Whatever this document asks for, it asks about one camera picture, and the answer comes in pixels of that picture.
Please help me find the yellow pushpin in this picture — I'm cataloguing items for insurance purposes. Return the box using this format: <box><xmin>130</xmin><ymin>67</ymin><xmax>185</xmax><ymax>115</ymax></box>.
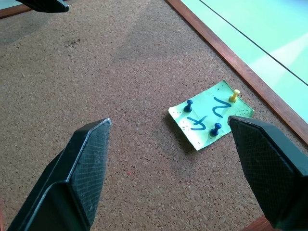
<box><xmin>228</xmin><ymin>89</ymin><xmax>241</xmax><ymax>103</ymax></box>

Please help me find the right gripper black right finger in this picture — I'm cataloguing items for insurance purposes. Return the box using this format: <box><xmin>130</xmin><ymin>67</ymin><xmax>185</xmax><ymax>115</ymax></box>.
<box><xmin>227</xmin><ymin>115</ymin><xmax>308</xmax><ymax>230</ymax></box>

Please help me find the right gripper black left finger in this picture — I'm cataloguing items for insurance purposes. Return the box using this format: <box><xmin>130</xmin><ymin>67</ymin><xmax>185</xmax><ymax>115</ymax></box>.
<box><xmin>7</xmin><ymin>118</ymin><xmax>112</xmax><ymax>231</ymax></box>

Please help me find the cork board with wooden frame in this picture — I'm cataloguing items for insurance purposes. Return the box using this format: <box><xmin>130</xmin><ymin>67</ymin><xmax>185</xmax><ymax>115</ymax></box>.
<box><xmin>0</xmin><ymin>0</ymin><xmax>308</xmax><ymax>231</ymax></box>

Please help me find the blue pushpin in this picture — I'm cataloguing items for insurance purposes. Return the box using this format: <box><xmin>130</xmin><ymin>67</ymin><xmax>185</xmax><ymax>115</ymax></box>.
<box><xmin>209</xmin><ymin>122</ymin><xmax>222</xmax><ymax>137</ymax></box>
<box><xmin>183</xmin><ymin>99</ymin><xmax>194</xmax><ymax>113</ymax></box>

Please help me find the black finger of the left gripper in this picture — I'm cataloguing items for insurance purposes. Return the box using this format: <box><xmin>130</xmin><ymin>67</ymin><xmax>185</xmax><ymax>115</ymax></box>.
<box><xmin>16</xmin><ymin>0</ymin><xmax>70</xmax><ymax>13</ymax></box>

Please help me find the green paper note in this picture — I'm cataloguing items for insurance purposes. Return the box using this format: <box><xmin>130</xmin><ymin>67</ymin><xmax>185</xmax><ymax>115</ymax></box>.
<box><xmin>168</xmin><ymin>80</ymin><xmax>255</xmax><ymax>151</ymax></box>

